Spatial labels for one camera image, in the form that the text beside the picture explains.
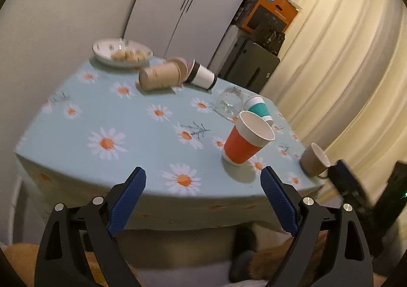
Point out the orange cardboard box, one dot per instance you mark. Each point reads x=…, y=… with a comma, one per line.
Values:
x=270, y=12

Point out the blue daisy print tablecloth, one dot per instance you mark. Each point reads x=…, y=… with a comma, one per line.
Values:
x=133, y=134

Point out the black bag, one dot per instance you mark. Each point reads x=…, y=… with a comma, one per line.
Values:
x=270, y=37

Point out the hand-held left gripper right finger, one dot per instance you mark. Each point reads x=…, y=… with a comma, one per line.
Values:
x=280, y=202

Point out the white plate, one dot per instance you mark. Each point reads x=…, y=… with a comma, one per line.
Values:
x=105, y=50

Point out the cream curtain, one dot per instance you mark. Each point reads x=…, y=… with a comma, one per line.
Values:
x=343, y=61

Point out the dark grey suitcase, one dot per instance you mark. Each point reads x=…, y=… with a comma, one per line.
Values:
x=251, y=64

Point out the beige biscuits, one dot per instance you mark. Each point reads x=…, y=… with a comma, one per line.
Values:
x=130, y=55

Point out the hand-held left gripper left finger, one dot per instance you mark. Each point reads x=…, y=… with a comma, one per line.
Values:
x=127, y=202

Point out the black and white paper cup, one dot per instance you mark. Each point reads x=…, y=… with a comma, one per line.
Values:
x=203, y=76

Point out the teal and white paper cup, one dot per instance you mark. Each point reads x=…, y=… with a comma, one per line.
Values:
x=259, y=109

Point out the tan paper cup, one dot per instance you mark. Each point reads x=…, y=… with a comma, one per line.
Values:
x=310, y=161

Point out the clear drinking glass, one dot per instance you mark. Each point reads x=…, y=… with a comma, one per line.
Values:
x=229, y=101

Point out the orange cloth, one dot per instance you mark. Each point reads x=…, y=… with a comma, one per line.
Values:
x=279, y=263

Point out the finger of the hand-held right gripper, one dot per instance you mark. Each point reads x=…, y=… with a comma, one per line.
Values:
x=348, y=180

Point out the red paper cup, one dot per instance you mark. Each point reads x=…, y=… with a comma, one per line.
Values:
x=243, y=145

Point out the brown kraft paper cup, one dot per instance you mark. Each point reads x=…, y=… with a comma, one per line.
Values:
x=157, y=76

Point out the pink paper cup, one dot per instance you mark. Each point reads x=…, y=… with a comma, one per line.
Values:
x=188, y=65

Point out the white refrigerator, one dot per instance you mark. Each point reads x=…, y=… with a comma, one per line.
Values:
x=178, y=10

